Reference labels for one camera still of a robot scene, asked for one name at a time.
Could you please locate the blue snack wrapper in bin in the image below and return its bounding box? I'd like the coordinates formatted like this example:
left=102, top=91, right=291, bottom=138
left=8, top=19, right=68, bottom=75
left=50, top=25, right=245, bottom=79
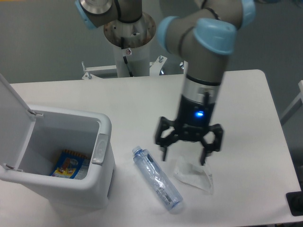
left=49, top=149, right=90, bottom=180

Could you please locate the clear empty plastic bottle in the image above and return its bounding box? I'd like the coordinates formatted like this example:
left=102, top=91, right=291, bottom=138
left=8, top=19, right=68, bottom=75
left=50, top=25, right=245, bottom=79
left=132, top=146, right=183, bottom=211

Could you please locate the white frame at right edge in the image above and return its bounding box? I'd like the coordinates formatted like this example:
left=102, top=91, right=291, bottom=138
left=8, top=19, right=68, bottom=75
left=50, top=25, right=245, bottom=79
left=280, top=80, right=303, bottom=126

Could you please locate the white push-button trash can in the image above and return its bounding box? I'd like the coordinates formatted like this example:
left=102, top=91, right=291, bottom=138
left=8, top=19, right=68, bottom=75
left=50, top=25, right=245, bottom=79
left=0, top=77, right=116, bottom=209

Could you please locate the white metal frame bracket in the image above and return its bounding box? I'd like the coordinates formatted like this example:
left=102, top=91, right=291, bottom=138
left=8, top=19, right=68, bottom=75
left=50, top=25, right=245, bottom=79
left=81, top=55, right=189, bottom=80

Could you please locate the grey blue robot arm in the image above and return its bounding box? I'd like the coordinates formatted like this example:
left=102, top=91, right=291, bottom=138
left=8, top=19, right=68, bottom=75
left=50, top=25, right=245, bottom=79
left=75, top=0, right=256, bottom=164

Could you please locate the crumpled clear plastic bag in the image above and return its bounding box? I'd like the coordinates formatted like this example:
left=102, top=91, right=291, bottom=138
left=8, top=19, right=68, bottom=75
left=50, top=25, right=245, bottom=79
left=173, top=156, right=214, bottom=194

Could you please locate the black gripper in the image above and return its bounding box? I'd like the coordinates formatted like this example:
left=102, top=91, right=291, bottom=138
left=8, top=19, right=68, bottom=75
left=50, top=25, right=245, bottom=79
left=154, top=94, right=224, bottom=166

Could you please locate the black cable on pedestal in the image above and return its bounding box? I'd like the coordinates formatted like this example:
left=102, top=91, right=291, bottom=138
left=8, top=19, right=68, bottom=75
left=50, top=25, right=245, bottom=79
left=120, top=36, right=134, bottom=78

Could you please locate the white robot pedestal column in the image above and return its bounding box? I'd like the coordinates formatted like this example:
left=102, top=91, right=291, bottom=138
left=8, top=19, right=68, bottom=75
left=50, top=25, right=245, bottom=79
left=103, top=12, right=157, bottom=78

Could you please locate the black clamp at table edge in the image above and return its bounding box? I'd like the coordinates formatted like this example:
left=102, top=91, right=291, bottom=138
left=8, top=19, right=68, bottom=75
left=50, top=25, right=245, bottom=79
left=286, top=191, right=303, bottom=217

